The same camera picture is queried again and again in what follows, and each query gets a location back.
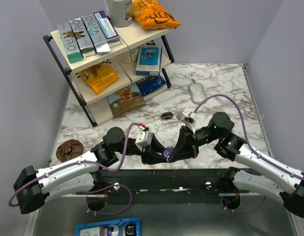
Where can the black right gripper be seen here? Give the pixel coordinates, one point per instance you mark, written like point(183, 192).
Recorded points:
point(186, 146)

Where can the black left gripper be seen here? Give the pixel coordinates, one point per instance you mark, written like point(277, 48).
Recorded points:
point(149, 156)

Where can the black earbud charging case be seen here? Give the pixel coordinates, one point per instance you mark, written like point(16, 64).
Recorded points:
point(167, 115)

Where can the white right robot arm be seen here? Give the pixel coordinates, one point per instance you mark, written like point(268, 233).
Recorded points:
point(275, 180)

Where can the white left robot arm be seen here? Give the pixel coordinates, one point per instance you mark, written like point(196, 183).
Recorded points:
point(34, 187)

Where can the brown cookie bag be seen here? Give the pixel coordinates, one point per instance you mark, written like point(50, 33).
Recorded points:
point(126, 99)

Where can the dark blue snack bag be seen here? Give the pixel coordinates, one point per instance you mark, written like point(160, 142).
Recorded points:
point(150, 84)

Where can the blue plastic tray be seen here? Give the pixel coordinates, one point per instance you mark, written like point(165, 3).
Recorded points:
point(120, 227)

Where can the brown crumpled wrapper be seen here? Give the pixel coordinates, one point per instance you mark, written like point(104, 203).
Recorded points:
point(69, 150)

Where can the blue razor box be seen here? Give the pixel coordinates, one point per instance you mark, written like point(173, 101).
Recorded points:
point(149, 60)

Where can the orange snack bag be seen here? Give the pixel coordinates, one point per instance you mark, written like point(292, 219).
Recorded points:
point(98, 77)

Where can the white cup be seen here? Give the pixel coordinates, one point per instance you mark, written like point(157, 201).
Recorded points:
point(129, 56)

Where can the blue silver RO box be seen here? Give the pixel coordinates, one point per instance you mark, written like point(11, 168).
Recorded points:
point(99, 41)

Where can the teal RO box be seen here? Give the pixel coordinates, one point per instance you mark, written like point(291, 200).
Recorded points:
point(69, 42)

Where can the purple white box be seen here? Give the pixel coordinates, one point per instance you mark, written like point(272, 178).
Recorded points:
point(108, 30)

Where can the orange chips bag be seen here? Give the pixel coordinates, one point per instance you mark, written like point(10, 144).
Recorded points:
point(151, 15)

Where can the grey printed mug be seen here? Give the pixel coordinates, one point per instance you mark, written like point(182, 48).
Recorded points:
point(120, 12)

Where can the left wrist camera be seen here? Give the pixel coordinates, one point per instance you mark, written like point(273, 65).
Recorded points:
point(144, 139)

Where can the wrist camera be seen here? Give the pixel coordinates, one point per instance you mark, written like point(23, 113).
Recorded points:
point(144, 139)
point(188, 119)

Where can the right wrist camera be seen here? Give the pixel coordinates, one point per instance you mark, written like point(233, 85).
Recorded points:
point(188, 119)

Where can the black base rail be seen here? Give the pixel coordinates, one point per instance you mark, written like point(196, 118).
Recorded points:
point(164, 186)

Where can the black frame wooden shelf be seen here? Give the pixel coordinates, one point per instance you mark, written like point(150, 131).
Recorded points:
point(96, 107)

